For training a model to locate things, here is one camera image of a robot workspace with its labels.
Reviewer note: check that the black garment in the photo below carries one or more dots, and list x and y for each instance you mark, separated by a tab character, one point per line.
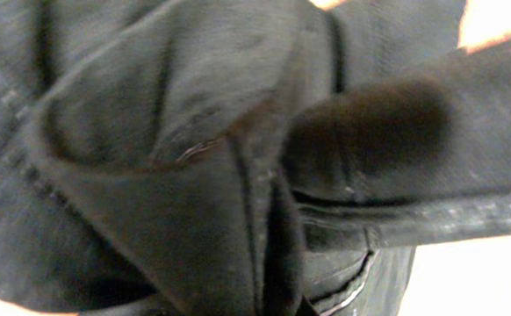
242	157

